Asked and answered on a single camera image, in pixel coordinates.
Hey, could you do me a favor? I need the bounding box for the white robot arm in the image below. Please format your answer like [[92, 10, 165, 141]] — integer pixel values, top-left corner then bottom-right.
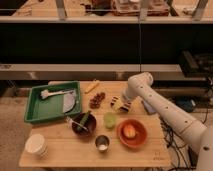
[[121, 72, 213, 171]]

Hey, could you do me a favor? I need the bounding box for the green plastic cup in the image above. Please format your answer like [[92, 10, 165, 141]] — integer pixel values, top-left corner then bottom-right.
[[103, 112, 116, 129]]

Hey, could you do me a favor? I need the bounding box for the small metal cup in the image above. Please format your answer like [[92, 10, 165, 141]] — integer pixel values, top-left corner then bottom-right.
[[95, 135, 110, 152]]

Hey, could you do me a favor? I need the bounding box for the brown grape bunch toy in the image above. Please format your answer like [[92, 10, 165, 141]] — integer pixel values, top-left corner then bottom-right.
[[89, 92, 105, 109]]

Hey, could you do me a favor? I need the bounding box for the yellow fruit in bowl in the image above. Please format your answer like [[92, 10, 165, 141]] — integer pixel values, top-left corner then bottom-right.
[[123, 124, 136, 139]]

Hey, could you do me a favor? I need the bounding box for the blue sponge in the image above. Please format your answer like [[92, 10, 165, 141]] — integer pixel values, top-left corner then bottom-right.
[[143, 101, 156, 115]]

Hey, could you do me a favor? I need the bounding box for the dark brown bowl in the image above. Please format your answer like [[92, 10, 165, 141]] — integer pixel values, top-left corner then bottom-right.
[[72, 113, 96, 137]]

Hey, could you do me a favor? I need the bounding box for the green vegetable in bowl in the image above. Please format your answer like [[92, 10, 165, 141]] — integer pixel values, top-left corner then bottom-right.
[[80, 111, 91, 126]]

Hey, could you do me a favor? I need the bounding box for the orange bowl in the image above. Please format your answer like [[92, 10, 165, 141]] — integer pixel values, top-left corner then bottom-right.
[[116, 119, 147, 149]]

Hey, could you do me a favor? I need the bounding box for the grey plate in tray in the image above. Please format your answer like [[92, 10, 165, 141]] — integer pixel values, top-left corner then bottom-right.
[[63, 92, 76, 113]]

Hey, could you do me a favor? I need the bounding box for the metal spoon in bowl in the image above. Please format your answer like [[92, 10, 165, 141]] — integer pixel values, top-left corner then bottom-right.
[[66, 116, 89, 132]]

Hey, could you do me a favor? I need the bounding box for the green plastic tray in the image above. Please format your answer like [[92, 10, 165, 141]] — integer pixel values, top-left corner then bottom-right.
[[24, 81, 82, 124]]

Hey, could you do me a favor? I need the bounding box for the dark box on floor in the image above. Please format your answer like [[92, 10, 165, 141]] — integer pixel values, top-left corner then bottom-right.
[[175, 97, 196, 113]]

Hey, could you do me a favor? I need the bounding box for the black cable bundle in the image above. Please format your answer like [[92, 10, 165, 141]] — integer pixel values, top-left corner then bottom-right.
[[159, 106, 213, 171]]

